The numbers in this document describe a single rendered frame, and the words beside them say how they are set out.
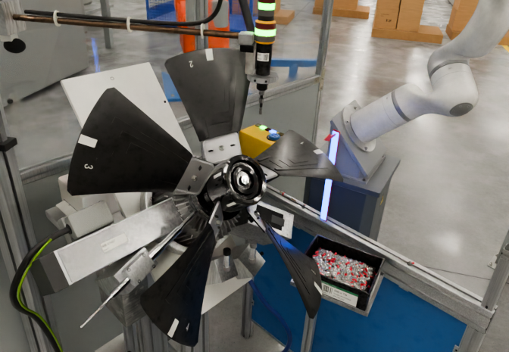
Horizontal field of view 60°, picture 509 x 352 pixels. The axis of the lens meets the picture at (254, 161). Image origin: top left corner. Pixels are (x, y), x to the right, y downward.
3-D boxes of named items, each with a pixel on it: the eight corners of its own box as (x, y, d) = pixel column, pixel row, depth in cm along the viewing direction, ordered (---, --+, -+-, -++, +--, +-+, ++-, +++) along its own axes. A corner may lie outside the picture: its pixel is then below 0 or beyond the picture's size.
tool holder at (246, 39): (235, 81, 95) (236, 35, 90) (241, 72, 101) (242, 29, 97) (276, 85, 94) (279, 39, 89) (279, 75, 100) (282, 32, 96)
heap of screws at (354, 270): (299, 282, 128) (301, 269, 125) (317, 254, 139) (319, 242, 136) (363, 308, 120) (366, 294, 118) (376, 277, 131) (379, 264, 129)
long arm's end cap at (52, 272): (41, 257, 95) (54, 250, 86) (56, 289, 95) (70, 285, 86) (26, 264, 93) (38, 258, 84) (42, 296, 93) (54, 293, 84)
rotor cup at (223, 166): (178, 188, 102) (206, 174, 92) (214, 153, 111) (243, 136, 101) (218, 234, 105) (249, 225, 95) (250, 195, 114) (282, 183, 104)
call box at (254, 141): (238, 156, 162) (238, 129, 157) (257, 147, 168) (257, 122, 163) (270, 172, 152) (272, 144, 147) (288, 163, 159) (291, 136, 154)
